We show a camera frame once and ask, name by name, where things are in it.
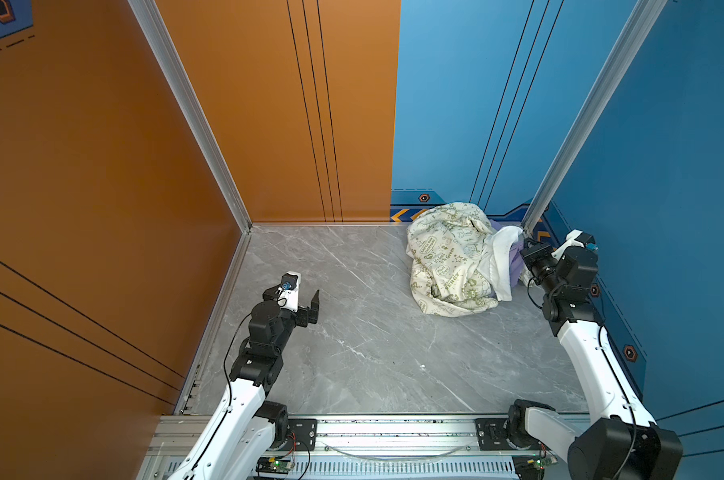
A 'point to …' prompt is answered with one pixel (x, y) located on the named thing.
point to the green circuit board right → (532, 467)
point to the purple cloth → (515, 254)
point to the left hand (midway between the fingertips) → (300, 285)
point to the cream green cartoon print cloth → (444, 243)
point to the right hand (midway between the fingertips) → (520, 237)
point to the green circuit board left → (274, 464)
